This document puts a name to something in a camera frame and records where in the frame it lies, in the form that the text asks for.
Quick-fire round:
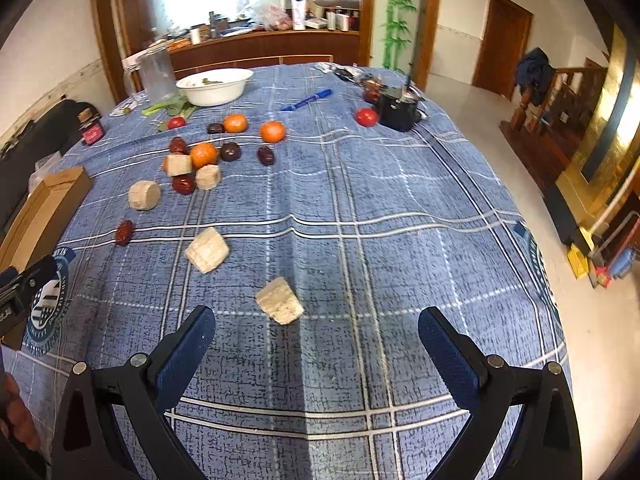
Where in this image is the beige cube small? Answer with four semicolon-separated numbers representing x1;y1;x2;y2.
195;165;221;191

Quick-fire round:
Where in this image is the person's left hand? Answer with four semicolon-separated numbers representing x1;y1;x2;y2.
3;373;41;452

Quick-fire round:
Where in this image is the brown cardboard box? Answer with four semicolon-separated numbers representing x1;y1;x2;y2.
1;166;92;350

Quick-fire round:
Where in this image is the clear plastic bag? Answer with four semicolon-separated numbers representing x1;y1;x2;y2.
28;151;62;194

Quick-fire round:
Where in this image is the black sofa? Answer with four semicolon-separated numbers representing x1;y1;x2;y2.
0;100;101;237

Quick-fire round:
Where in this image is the dark jar pink label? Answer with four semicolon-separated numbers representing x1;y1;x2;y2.
78;107;105;145

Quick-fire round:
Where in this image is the large red jujube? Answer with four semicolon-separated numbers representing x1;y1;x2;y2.
169;136;190;155

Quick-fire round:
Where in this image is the red tomato near greens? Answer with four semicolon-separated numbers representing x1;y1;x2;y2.
167;116;186;130

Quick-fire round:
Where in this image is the green leafy vegetable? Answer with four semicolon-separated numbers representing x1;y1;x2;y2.
141;96;198;132

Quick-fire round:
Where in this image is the clear plastic pitcher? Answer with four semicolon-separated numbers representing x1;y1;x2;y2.
122;46;178;104

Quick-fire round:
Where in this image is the dark round plum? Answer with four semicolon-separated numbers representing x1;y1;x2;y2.
219;142;242;162

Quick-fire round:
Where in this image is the white bowl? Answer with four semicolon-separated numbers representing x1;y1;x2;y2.
176;68;253;107

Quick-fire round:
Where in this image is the blue plaid tablecloth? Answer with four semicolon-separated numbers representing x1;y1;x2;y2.
3;65;567;479

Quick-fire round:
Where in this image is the blue marker pen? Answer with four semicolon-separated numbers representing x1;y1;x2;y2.
281;89;333;112

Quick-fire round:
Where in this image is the black mug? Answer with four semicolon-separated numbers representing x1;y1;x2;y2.
378;87;427;132

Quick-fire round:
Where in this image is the dark jacket on railing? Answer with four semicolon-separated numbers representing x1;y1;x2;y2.
515;47;555;106

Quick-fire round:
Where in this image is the red tomato near mug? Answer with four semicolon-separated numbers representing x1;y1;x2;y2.
355;108;378;128

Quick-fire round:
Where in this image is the white lotion bottle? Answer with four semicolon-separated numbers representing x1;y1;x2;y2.
291;0;307;30

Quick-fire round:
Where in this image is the wooden sideboard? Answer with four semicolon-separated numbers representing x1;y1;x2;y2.
169;29;368;78

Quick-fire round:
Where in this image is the brown wooden door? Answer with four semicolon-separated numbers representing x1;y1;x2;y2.
472;0;533;100

